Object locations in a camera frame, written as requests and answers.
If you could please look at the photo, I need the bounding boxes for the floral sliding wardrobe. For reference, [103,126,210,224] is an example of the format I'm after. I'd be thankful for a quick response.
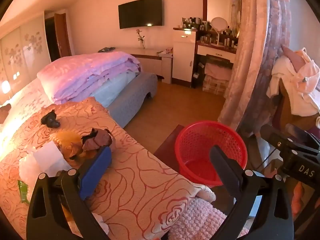
[0,14,53,100]

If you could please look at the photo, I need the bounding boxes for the grey bed cover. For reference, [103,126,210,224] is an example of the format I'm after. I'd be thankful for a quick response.
[107,72,158,128]

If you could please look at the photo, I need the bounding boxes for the wooden door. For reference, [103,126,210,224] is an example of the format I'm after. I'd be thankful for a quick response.
[54,12,72,59]

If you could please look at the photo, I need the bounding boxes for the black plastic bag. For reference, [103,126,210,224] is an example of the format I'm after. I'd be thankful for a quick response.
[41,112,61,128]

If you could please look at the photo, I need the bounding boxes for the person's right hand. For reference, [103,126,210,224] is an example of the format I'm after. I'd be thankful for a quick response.
[294,181,310,213]

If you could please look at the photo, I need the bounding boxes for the pink fluffy blanket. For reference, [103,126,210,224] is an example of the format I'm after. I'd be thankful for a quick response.
[167,197,250,240]

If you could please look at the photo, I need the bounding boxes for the floral curtain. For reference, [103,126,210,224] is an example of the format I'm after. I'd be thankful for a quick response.
[217,0,293,135]

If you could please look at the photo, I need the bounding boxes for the white dressing table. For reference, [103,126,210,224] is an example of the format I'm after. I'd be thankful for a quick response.
[196,41,237,64]

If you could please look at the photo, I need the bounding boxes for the red plastic basket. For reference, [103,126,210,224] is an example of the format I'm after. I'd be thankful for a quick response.
[174,120,248,188]

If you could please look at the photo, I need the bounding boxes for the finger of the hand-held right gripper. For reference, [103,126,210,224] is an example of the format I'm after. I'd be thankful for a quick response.
[285,123,320,152]
[260,124,295,151]

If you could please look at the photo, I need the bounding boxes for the rose-patterned bedspread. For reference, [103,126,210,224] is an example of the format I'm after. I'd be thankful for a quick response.
[0,96,217,240]

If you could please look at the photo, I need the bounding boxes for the white cabinet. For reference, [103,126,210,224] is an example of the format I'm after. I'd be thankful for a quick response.
[172,27,199,83]

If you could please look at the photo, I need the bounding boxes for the rose in glass vase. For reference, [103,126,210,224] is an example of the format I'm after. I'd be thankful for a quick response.
[136,29,146,49]

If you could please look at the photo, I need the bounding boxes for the papers pile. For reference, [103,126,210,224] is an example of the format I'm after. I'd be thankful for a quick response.
[157,47,173,57]

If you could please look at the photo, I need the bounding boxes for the row of cosmetic bottles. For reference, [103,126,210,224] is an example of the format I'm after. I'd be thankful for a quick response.
[182,17,239,48]

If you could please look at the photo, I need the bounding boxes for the wooden chair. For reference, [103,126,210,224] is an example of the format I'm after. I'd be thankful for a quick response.
[272,77,320,140]

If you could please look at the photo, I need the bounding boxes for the wall television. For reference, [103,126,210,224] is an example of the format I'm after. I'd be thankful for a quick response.
[118,0,163,29]

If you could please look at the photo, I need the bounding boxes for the light blue folded quilt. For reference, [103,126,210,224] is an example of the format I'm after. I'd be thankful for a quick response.
[94,71,140,108]

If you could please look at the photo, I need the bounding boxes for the yellow snack wrapper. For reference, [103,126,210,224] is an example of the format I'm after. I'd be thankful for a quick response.
[50,130,84,160]

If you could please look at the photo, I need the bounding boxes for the dark red framed mirror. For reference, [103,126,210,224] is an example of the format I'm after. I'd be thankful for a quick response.
[202,0,242,28]

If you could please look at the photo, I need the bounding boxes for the pink floral bed sheet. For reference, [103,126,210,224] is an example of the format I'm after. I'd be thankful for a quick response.
[0,77,50,140]

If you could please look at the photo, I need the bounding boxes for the green snack wrapper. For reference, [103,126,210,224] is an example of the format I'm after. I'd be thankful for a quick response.
[17,180,31,203]

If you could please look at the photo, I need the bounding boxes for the round makeup mirror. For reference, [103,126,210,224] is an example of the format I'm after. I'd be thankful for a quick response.
[209,17,227,46]

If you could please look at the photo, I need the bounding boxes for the white paper sheet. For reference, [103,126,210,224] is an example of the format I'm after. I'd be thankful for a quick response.
[34,140,72,172]

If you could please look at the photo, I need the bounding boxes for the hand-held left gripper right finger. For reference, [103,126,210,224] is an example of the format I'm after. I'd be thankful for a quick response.
[209,145,294,240]

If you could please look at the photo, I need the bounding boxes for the white and pink clothes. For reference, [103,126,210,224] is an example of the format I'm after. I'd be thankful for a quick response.
[266,47,320,117]

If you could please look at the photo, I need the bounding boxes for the dark wooden stool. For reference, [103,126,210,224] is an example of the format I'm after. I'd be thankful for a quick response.
[153,124,190,175]

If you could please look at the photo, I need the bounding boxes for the stool with pink cover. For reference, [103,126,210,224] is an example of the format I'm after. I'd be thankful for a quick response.
[202,55,234,95]

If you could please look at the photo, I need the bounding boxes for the pink folded quilt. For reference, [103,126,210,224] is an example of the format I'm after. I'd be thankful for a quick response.
[37,51,143,104]

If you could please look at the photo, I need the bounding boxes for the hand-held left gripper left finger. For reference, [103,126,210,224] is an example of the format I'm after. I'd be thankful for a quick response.
[26,145,112,240]

